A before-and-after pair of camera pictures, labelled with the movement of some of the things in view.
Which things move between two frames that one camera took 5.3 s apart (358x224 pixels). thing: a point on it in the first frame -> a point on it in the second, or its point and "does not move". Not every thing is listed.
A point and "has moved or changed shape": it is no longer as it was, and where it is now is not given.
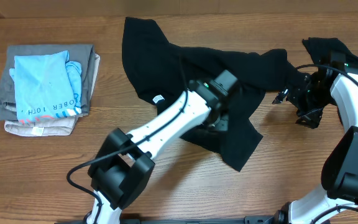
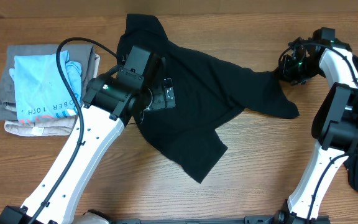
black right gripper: (313, 116) -> (285, 73)
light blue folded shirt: (47, 85) does not move
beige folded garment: (63, 126) does not move
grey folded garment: (84, 54) does not move
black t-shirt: (163, 71) has moved or changed shape
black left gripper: (224, 122) -> (159, 101)
